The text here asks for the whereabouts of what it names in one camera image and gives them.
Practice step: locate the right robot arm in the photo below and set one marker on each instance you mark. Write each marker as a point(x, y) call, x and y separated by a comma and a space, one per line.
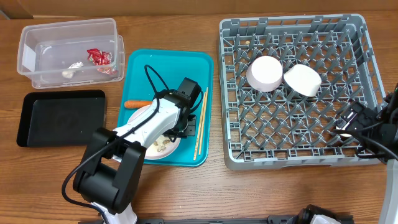
point(377, 134)

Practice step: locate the peanut pile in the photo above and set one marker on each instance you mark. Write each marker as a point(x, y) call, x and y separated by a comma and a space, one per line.
point(161, 144)

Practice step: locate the white bowl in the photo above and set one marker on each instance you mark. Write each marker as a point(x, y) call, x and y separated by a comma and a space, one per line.
point(303, 80)

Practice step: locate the black plastic tray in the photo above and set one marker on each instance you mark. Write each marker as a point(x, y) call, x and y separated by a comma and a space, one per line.
point(61, 118)

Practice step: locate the wooden chopstick right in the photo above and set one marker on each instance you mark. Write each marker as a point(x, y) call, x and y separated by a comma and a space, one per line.
point(202, 128)

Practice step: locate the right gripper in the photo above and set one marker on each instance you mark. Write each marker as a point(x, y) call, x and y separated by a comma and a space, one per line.
point(362, 120)

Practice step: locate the clear plastic bin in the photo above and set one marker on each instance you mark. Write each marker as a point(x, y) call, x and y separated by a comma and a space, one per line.
point(46, 50)

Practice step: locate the white plate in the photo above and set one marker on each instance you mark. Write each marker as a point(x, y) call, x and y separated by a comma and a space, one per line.
point(150, 135)

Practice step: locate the grey dishwasher rack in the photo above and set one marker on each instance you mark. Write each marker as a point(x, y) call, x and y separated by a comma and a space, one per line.
point(282, 128)

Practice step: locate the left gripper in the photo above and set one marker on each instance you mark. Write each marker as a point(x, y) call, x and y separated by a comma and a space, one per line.
point(189, 130)

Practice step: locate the wooden chopstick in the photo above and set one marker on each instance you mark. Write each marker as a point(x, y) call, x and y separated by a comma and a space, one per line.
point(202, 128)
point(199, 126)

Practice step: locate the white tissue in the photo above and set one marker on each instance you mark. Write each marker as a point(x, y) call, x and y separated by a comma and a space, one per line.
point(70, 71)

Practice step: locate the teal serving tray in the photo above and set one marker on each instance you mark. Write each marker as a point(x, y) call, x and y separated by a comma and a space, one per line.
point(173, 66)

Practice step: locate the red snack wrapper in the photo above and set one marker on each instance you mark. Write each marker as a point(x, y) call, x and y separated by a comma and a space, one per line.
point(99, 58)

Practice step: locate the orange carrot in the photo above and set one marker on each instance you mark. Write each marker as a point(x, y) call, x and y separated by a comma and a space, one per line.
point(136, 104)

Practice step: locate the wooden chopstick left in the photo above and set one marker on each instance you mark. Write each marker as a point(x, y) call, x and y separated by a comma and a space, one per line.
point(199, 126)

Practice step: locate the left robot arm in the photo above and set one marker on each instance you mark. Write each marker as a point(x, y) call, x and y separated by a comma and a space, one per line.
point(108, 174)

